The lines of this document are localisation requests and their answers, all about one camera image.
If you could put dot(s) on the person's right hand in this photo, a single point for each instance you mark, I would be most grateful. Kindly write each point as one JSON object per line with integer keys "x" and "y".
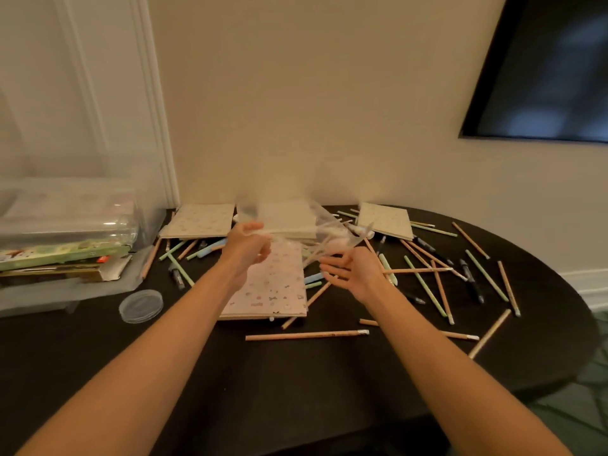
{"x": 363, "y": 275}

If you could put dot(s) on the person's right fingers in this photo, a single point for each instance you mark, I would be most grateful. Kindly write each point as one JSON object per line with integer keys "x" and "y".
{"x": 337, "y": 268}

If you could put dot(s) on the scattered green pens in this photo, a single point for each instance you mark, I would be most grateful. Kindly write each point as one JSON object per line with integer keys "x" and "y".
{"x": 425, "y": 286}

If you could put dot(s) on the cream patterned notebook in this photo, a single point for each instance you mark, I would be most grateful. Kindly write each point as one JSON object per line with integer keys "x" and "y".
{"x": 198, "y": 220}
{"x": 385, "y": 221}

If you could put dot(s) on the scattered wooden pencils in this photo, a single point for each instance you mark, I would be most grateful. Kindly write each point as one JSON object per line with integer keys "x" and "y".
{"x": 308, "y": 335}

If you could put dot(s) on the person's left forearm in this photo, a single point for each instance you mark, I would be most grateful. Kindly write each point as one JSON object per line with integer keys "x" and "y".
{"x": 156, "y": 365}

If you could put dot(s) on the person's left fingers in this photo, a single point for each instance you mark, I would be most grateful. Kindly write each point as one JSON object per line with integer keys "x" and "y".
{"x": 254, "y": 242}

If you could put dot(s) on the pink patterned notebook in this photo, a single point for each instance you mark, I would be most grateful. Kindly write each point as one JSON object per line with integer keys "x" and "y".
{"x": 278, "y": 287}

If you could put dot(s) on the clear plastic storage bin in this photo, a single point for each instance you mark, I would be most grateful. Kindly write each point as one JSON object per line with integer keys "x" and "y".
{"x": 71, "y": 208}

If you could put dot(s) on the green patterned box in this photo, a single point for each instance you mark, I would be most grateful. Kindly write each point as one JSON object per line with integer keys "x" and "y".
{"x": 57, "y": 255}

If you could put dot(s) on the clear plastic bag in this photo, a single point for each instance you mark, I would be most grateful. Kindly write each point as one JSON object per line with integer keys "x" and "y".
{"x": 327, "y": 227}

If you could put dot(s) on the black pen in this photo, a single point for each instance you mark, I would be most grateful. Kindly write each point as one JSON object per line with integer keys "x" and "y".
{"x": 471, "y": 280}
{"x": 176, "y": 278}
{"x": 433, "y": 250}
{"x": 416, "y": 299}

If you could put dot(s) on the person's left hand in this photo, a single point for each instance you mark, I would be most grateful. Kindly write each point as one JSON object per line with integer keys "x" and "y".
{"x": 242, "y": 256}

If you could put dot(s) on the person's right forearm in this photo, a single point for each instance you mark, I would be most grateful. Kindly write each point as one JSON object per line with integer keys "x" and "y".
{"x": 441, "y": 375}

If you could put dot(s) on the round clear plastic lid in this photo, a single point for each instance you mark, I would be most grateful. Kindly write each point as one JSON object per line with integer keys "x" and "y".
{"x": 140, "y": 306}

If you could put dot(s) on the black wall television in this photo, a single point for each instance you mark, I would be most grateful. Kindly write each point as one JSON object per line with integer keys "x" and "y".
{"x": 546, "y": 66}

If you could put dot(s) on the light blue pen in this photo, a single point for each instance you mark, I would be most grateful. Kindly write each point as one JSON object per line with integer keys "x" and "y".
{"x": 211, "y": 248}
{"x": 313, "y": 278}

